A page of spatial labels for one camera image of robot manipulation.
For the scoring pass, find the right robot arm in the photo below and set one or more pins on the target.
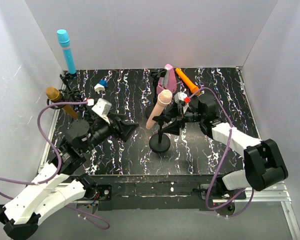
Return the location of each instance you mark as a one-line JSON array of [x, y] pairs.
[[264, 165]]

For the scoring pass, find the round base shock-mount stand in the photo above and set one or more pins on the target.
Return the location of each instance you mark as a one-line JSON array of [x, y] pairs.
[[155, 81]]

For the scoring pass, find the beige microphone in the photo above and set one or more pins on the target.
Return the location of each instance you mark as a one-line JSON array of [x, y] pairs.
[[164, 98]]

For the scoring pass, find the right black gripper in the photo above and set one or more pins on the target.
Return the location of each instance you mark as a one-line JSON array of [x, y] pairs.
[[179, 120]]

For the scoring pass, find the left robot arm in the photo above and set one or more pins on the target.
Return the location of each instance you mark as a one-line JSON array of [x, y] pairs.
[[22, 215]]

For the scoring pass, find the pink microphone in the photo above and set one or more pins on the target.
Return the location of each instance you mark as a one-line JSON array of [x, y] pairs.
[[167, 80]]

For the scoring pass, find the gold microphone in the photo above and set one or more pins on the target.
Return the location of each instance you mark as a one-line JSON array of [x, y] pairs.
[[55, 95]]

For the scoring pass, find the orange microphone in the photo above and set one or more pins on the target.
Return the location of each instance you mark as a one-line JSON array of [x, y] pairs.
[[192, 87]]

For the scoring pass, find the white blue small microphone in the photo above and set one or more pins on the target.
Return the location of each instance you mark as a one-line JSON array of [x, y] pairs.
[[100, 86]]

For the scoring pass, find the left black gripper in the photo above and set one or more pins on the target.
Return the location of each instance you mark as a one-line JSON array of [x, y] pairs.
[[117, 128]]

